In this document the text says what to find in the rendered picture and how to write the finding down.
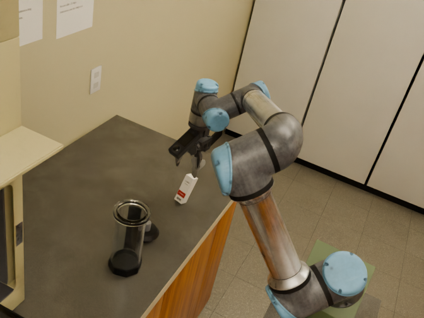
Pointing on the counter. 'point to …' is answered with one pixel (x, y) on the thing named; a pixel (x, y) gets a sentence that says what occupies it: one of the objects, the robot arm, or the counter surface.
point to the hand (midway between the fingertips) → (185, 170)
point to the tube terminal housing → (13, 262)
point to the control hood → (23, 153)
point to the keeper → (19, 233)
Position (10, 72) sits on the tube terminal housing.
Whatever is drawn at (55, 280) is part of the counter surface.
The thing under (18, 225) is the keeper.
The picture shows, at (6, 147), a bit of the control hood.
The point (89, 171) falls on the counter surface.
